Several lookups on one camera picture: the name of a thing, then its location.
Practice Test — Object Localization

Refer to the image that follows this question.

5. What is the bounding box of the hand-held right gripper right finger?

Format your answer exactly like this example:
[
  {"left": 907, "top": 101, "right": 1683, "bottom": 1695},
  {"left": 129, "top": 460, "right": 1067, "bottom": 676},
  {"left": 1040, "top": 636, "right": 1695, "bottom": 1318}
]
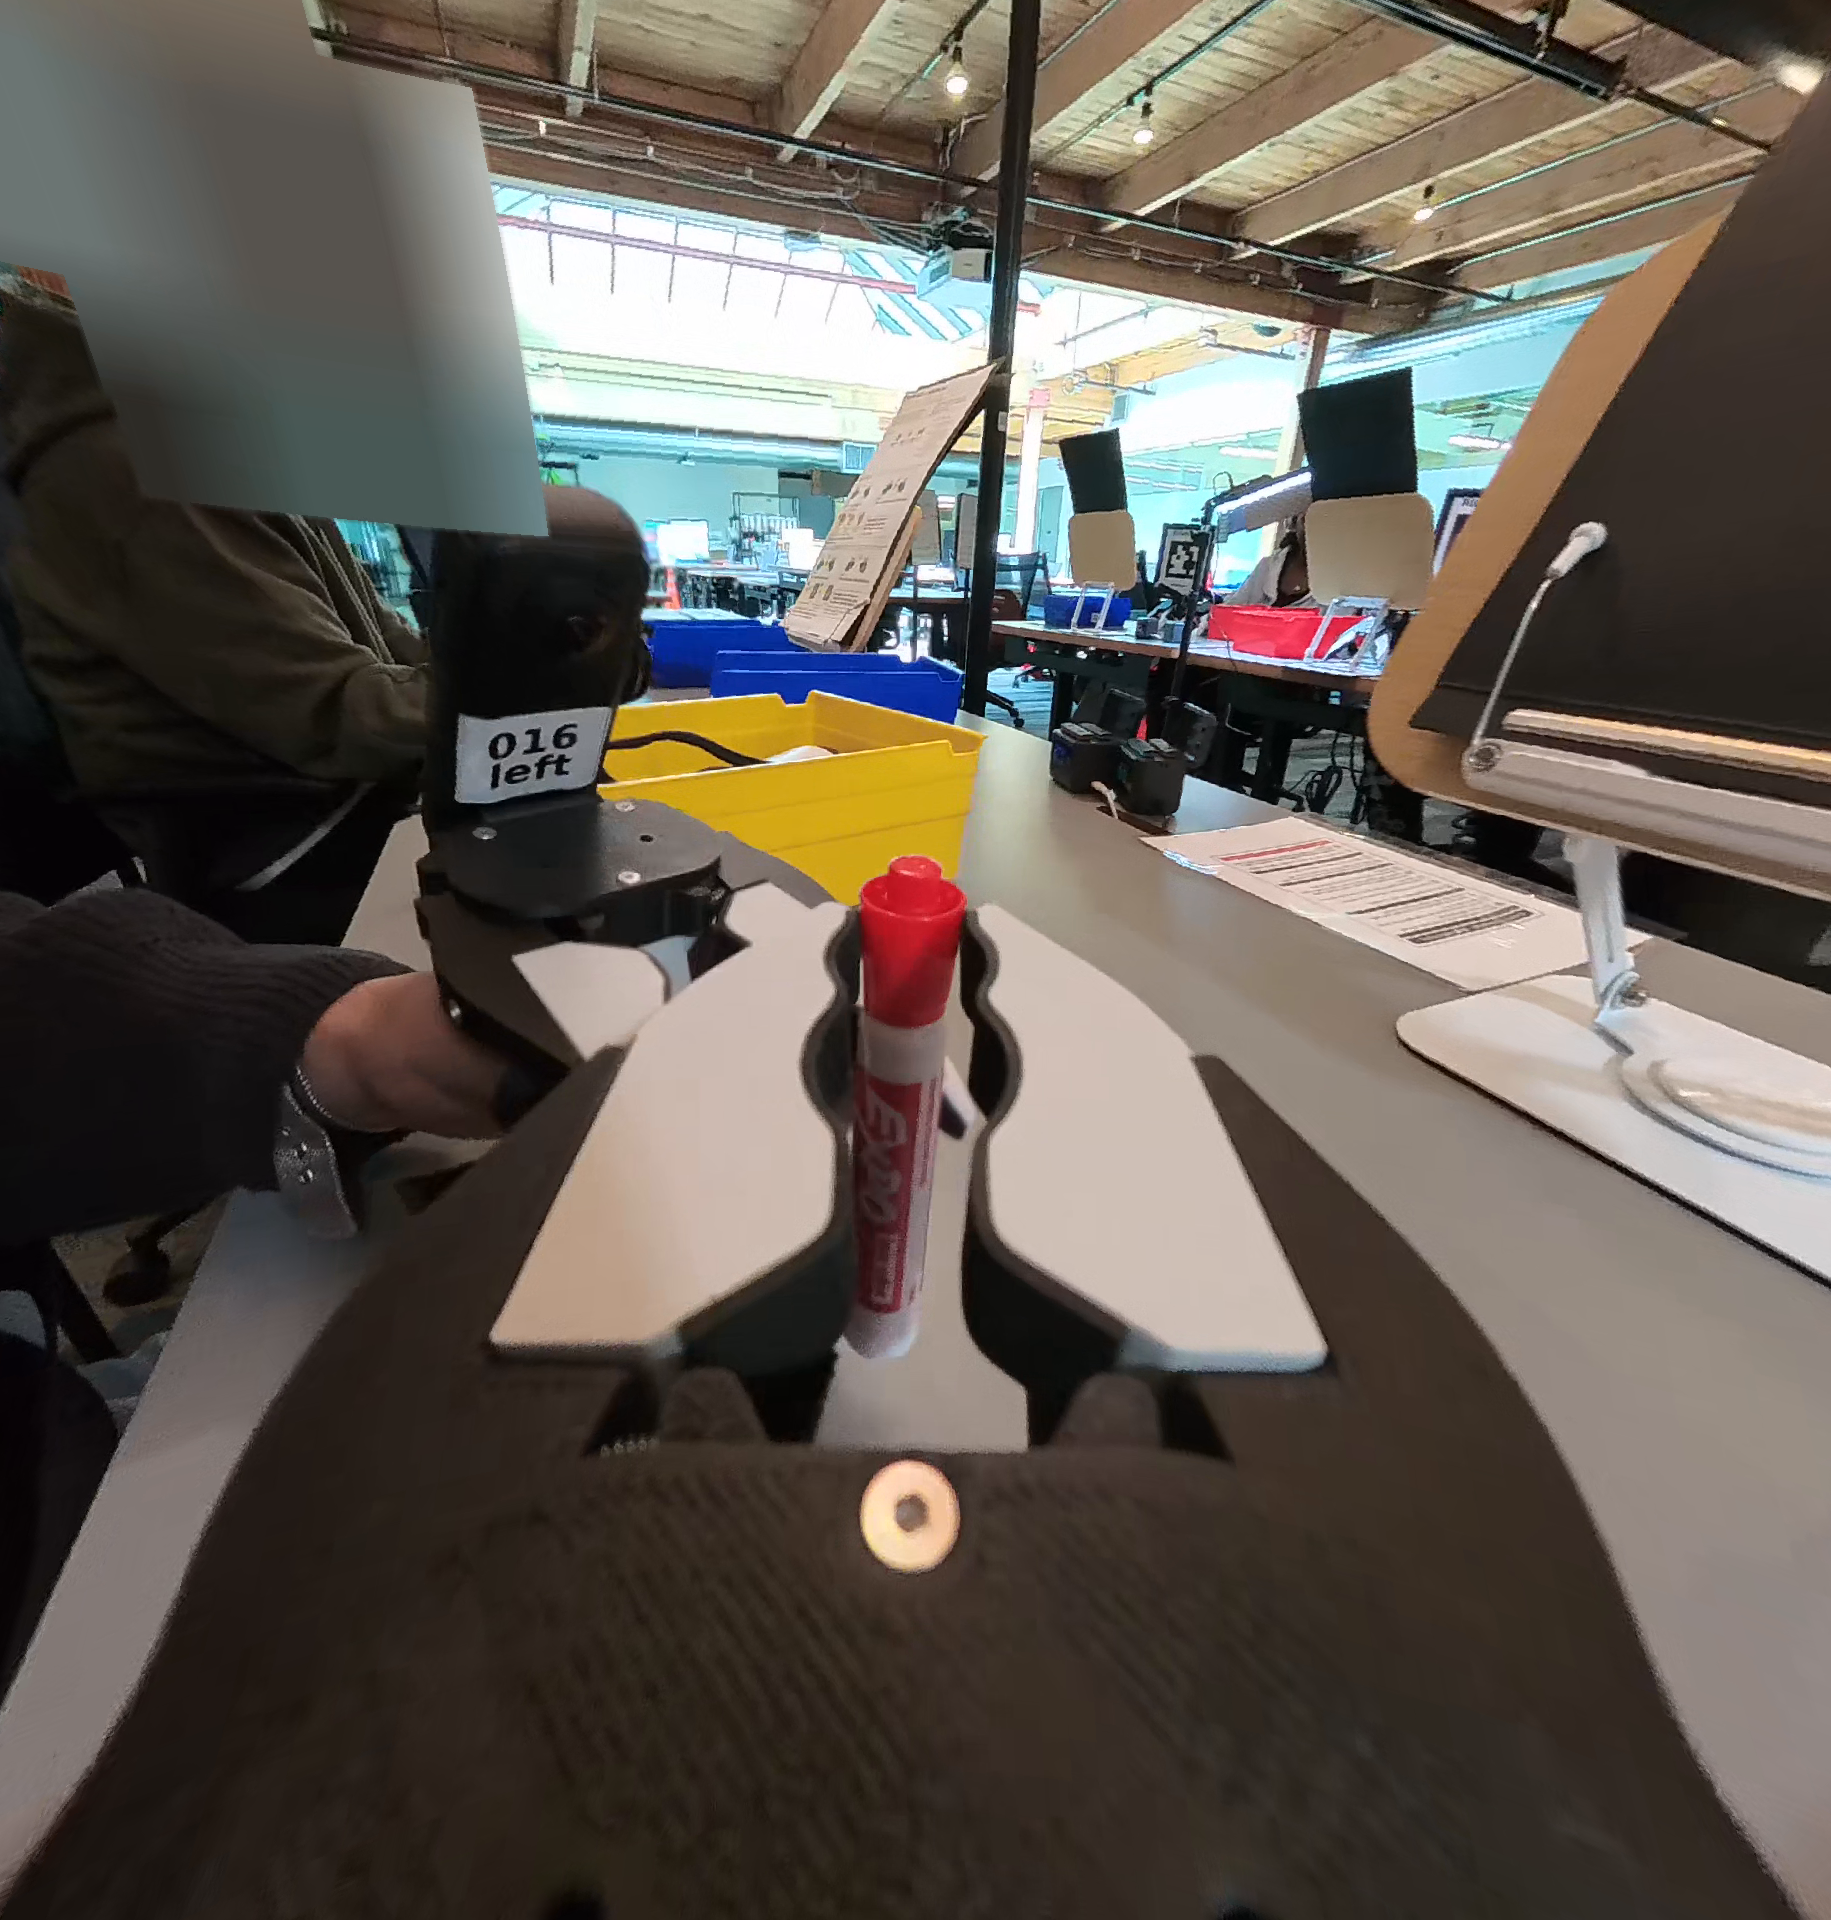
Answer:
[{"left": 963, "top": 900, "right": 1331, "bottom": 1381}]

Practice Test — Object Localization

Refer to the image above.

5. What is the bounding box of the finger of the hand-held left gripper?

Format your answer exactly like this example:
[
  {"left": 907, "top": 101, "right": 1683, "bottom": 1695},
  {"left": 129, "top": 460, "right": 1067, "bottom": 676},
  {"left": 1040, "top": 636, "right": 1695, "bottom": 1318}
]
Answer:
[
  {"left": 699, "top": 843, "right": 845, "bottom": 969},
  {"left": 512, "top": 933, "right": 702, "bottom": 1070}
]

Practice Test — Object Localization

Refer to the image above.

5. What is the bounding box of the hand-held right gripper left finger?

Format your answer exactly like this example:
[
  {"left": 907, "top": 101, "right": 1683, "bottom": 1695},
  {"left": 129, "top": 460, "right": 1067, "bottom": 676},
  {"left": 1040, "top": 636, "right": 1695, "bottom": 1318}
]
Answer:
[{"left": 492, "top": 904, "right": 864, "bottom": 1381}]

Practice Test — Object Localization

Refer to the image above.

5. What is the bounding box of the yellow plastic bin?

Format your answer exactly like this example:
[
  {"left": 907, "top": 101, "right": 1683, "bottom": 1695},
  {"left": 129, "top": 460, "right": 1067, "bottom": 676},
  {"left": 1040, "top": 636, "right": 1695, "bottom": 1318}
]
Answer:
[{"left": 600, "top": 691, "right": 989, "bottom": 903}]

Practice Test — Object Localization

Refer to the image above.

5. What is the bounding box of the red dry erase marker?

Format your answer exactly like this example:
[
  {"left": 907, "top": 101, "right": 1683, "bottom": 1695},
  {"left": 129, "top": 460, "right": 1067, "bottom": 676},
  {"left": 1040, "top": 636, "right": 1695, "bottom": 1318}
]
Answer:
[{"left": 841, "top": 856, "right": 993, "bottom": 1365}]

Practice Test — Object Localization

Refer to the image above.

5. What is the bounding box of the person's left forearm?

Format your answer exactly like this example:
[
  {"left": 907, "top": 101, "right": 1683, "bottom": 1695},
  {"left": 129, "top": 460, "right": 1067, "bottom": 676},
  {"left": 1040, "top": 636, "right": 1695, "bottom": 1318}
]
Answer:
[{"left": 0, "top": 886, "right": 408, "bottom": 1255}]

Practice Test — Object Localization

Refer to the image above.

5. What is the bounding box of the person's left hand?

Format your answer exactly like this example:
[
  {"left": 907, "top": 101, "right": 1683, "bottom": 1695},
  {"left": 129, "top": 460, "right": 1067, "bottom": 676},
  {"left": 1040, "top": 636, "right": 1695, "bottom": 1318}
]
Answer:
[{"left": 302, "top": 973, "right": 549, "bottom": 1141}]

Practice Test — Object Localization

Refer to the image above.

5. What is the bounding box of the silver wristwatch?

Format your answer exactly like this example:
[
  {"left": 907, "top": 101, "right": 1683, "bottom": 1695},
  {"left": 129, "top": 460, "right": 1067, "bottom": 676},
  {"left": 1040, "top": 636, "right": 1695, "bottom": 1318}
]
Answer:
[{"left": 270, "top": 1072, "right": 368, "bottom": 1240}]

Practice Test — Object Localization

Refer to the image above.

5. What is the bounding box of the printed paper sheet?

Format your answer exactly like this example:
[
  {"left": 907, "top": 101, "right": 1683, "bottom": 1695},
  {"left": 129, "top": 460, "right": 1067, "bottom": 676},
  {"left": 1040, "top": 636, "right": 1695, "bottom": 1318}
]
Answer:
[{"left": 1142, "top": 817, "right": 1654, "bottom": 993}]

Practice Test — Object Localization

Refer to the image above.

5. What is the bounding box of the background wooden desk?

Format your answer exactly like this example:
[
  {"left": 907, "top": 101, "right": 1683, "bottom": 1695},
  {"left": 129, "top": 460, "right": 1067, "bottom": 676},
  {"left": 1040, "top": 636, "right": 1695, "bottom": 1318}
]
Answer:
[{"left": 991, "top": 616, "right": 1399, "bottom": 782}]

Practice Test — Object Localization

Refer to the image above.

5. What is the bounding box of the cardboard sign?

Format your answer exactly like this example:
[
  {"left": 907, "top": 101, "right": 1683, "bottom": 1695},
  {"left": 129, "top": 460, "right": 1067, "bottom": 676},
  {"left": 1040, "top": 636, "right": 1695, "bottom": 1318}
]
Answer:
[{"left": 783, "top": 360, "right": 1008, "bottom": 655}]

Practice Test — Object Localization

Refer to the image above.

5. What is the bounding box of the small black display panel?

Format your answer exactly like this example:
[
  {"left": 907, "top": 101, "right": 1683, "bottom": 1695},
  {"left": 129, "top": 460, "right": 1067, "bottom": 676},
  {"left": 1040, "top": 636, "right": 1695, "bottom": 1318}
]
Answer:
[
  {"left": 1057, "top": 427, "right": 1142, "bottom": 590},
  {"left": 1296, "top": 366, "right": 1435, "bottom": 609}
]

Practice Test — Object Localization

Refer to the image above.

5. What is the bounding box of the red plastic bin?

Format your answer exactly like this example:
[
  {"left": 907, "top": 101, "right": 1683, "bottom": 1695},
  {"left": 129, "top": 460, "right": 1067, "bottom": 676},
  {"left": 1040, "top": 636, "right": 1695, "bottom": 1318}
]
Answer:
[{"left": 1205, "top": 603, "right": 1375, "bottom": 657}]

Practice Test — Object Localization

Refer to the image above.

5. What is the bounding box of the black metal pole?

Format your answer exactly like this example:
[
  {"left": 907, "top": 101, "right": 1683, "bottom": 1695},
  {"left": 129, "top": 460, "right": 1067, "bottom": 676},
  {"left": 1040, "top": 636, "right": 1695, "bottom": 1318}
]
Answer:
[{"left": 963, "top": 0, "right": 1044, "bottom": 714}]

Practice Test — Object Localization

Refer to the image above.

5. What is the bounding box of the person's dark sweater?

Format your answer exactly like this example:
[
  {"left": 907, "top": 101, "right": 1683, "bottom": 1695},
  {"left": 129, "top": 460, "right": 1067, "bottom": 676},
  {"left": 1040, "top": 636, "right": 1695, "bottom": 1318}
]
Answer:
[{"left": 0, "top": 1246, "right": 122, "bottom": 1788}]

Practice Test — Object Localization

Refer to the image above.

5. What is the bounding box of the large black display panel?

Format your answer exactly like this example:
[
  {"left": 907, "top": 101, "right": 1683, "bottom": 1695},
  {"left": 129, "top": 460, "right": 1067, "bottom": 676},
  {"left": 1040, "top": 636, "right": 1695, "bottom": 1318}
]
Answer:
[{"left": 1365, "top": 22, "right": 1831, "bottom": 909}]

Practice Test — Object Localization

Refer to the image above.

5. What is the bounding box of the black cable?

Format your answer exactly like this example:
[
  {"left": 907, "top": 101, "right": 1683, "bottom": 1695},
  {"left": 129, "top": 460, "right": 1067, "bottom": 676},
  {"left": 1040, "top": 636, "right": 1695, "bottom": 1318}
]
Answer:
[{"left": 611, "top": 727, "right": 774, "bottom": 775}]

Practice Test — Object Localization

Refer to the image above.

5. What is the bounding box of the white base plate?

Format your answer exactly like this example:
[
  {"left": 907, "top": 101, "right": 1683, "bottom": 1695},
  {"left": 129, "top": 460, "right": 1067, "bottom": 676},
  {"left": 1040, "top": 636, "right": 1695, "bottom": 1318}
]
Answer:
[{"left": 1396, "top": 967, "right": 1831, "bottom": 1307}]

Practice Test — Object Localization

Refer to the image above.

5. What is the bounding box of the thin white cable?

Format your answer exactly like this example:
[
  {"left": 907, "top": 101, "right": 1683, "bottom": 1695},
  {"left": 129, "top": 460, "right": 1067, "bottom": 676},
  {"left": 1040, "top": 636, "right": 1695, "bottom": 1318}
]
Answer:
[{"left": 1462, "top": 521, "right": 1610, "bottom": 775}]

